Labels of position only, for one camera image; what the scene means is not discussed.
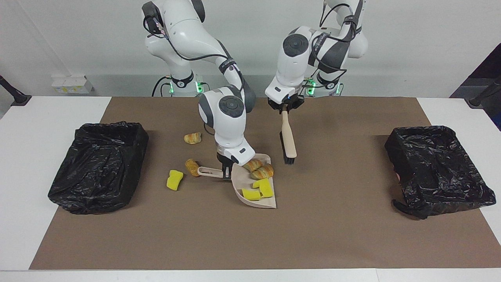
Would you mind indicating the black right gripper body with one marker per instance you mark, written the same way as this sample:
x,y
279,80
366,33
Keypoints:
x,y
224,160

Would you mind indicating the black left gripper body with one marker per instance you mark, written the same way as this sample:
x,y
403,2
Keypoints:
x,y
297,102

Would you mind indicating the beige plastic dustpan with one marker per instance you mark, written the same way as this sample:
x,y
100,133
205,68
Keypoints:
x,y
238,182

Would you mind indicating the large sliced bread piece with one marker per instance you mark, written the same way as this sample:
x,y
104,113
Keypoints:
x,y
253,164

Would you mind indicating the beige brush black bristles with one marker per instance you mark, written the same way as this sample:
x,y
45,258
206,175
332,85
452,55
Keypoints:
x,y
289,137

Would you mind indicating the green and yellow sponge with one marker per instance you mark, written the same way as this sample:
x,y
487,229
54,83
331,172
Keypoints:
x,y
251,194

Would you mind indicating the brown bread roll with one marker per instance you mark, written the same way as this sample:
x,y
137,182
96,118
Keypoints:
x,y
191,166

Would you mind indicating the small sliced bread piece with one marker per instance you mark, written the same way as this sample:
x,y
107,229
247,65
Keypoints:
x,y
263,172

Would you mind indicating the striped croissant bread piece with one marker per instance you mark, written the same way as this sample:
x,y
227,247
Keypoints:
x,y
192,138

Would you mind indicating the notched yellow sponge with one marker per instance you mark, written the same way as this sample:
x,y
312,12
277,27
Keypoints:
x,y
267,188

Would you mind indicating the wavy yellow sponge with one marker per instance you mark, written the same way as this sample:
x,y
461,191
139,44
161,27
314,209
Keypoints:
x,y
174,180

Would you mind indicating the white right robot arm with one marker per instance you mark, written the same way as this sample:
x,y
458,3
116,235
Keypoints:
x,y
227,117

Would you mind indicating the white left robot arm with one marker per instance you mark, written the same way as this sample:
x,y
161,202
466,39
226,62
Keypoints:
x,y
293,62

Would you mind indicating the bin with black bag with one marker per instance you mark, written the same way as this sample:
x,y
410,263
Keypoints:
x,y
98,168
438,168

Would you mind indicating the brown table mat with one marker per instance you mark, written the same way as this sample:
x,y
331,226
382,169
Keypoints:
x,y
235,243

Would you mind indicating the white power box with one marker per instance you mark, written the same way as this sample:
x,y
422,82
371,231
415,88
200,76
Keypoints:
x,y
72,84

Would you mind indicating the black stand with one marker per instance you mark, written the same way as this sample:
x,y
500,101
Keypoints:
x,y
479,100
17,98

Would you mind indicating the dark background furniture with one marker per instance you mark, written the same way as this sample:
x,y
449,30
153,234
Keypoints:
x,y
491,62

